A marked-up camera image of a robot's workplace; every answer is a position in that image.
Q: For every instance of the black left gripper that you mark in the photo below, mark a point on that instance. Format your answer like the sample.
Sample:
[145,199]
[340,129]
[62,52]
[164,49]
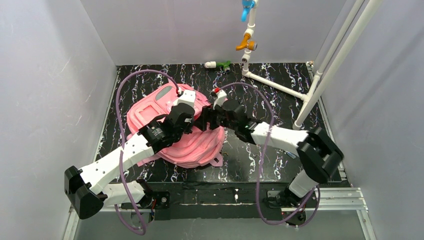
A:
[191,120]

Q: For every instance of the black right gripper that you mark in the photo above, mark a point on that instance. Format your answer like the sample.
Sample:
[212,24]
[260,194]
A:
[213,115]

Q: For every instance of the pink student backpack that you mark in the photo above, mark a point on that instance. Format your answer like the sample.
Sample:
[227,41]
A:
[196,149]

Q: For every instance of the blue pen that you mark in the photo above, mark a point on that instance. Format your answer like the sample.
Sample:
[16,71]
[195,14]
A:
[293,156]

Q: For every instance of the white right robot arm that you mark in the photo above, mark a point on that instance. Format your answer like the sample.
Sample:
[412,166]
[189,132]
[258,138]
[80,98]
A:
[317,152]

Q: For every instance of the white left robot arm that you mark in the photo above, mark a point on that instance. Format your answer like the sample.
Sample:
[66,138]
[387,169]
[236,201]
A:
[89,188]

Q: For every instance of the green white pipe fitting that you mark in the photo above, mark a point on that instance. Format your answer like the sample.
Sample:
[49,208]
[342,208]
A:
[225,66]

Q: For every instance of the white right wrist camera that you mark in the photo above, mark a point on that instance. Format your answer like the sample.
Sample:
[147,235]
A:
[219,96]

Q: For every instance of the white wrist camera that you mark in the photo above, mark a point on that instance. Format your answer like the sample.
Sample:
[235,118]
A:
[219,96]
[187,97]

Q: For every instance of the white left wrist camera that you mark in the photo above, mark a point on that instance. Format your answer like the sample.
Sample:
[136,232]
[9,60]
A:
[187,97]

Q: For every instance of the orange tap handle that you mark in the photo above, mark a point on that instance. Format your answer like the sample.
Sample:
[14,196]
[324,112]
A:
[247,43]

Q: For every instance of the white pvc pipe frame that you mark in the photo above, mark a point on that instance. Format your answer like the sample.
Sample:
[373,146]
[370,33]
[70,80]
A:
[354,24]

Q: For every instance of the aluminium rail frame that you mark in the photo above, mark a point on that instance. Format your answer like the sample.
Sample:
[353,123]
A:
[274,207]

